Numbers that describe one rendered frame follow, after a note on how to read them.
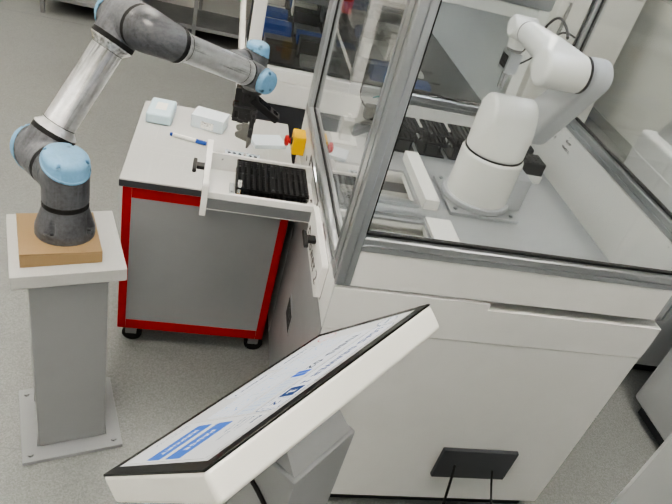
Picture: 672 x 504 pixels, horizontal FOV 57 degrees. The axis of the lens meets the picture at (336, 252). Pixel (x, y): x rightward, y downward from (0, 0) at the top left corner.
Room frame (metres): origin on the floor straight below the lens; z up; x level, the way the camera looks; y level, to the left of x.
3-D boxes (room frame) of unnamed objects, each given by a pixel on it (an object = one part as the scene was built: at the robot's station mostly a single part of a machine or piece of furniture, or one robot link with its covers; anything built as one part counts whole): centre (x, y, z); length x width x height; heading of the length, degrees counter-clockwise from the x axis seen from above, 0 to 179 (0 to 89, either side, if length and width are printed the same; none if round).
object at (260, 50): (1.95, 0.42, 1.16); 0.09 x 0.08 x 0.11; 145
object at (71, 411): (1.28, 0.71, 0.38); 0.30 x 0.30 x 0.76; 33
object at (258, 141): (2.18, 0.38, 0.77); 0.13 x 0.09 x 0.02; 122
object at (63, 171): (1.30, 0.72, 0.96); 0.13 x 0.12 x 0.14; 55
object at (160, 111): (2.15, 0.80, 0.78); 0.15 x 0.10 x 0.04; 13
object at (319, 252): (1.42, 0.05, 0.87); 0.29 x 0.02 x 0.11; 16
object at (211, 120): (2.19, 0.61, 0.79); 0.13 x 0.09 x 0.05; 92
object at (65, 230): (1.29, 0.71, 0.84); 0.15 x 0.15 x 0.10
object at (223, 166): (1.69, 0.25, 0.86); 0.40 x 0.26 x 0.06; 106
